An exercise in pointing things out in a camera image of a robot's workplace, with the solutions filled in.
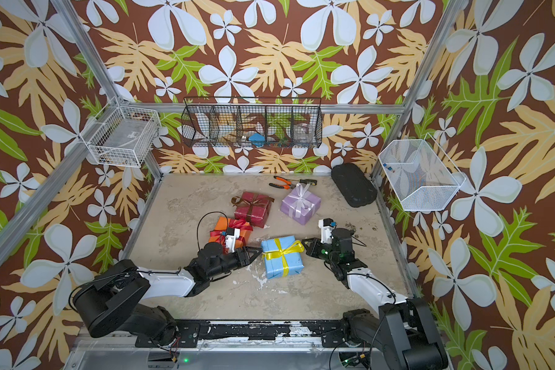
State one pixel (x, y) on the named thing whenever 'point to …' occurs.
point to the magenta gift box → (253, 208)
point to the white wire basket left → (119, 136)
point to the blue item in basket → (257, 139)
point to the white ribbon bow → (301, 203)
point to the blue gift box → (274, 266)
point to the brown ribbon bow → (254, 201)
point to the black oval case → (358, 188)
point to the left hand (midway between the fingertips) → (262, 249)
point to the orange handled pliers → (289, 185)
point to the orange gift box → (221, 225)
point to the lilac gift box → (306, 214)
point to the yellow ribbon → (297, 247)
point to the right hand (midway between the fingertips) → (300, 240)
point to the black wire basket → (248, 122)
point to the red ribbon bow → (237, 223)
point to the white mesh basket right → (422, 175)
